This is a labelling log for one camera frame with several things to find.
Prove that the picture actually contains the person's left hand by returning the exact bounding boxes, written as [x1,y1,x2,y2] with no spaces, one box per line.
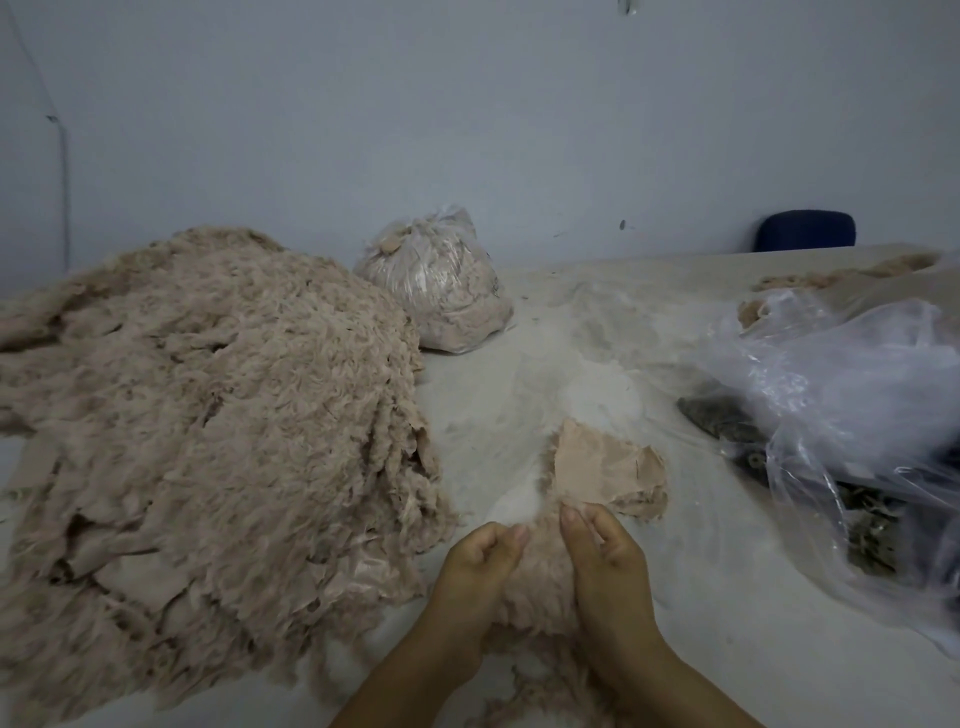
[424,519,533,665]

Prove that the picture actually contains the person's right hand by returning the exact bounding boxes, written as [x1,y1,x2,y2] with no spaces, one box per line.
[556,501,672,680]

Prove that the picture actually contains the beige fabric piece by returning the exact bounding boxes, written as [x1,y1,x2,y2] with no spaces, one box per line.
[492,514,587,642]

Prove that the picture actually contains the stack of sorted beige pieces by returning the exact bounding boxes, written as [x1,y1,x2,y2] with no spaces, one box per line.
[540,415,672,525]

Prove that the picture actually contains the large pile beige fabric scraps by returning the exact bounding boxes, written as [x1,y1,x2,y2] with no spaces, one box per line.
[0,225,458,728]

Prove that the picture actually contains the person's left forearm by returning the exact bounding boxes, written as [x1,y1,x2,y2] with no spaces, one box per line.
[330,630,485,728]

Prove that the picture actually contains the beige fur pile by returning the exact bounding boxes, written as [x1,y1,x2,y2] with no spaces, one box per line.
[736,249,947,332]

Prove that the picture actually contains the beige frayed thread scraps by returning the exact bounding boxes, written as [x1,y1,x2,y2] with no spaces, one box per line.
[477,630,620,728]

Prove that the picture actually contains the large clear plastic bag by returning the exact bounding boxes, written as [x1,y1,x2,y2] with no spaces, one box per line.
[702,288,960,659]

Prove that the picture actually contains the clear bag of beige scraps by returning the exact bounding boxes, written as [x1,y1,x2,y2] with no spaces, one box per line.
[355,204,518,357]

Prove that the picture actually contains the blue chair back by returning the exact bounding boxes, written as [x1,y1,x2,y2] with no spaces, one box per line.
[751,207,860,254]

